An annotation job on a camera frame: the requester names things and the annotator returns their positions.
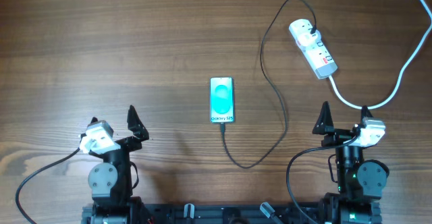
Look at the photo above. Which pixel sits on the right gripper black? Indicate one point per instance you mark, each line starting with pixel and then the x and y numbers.
pixel 325 125

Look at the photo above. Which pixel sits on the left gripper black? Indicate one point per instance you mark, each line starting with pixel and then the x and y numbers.
pixel 134 125

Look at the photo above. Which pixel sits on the blue screen smartphone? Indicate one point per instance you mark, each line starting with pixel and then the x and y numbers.
pixel 221 100

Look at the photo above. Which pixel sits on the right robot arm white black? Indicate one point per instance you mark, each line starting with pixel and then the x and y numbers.
pixel 360 182

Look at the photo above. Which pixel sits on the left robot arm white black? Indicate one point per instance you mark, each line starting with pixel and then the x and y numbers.
pixel 111 181

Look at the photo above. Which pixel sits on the white power strip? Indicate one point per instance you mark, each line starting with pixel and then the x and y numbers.
pixel 309 41

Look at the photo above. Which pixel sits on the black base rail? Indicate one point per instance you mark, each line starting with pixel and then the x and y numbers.
pixel 306 212

